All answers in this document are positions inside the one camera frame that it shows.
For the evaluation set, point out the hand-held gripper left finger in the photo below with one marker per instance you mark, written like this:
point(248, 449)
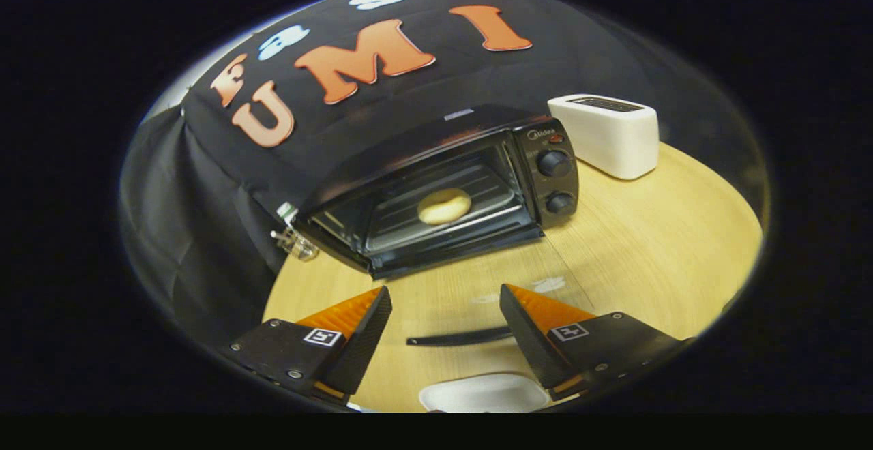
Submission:
point(361, 341)

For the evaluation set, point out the white bread toaster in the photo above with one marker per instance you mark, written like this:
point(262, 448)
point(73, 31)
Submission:
point(614, 143)

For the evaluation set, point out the white green-label bottle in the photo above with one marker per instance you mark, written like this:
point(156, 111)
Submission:
point(286, 211)

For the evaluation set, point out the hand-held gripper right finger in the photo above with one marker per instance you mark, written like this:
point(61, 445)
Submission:
point(528, 337)

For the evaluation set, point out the white square plate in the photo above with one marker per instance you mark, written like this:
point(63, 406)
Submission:
point(477, 395)

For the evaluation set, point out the clear glass holder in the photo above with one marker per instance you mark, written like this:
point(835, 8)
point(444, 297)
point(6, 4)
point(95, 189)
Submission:
point(300, 245)

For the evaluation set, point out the black toaster oven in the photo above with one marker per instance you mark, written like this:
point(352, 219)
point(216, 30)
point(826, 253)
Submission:
point(556, 163)

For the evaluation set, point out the sugared donut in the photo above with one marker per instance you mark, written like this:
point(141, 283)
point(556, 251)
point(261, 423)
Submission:
point(443, 206)

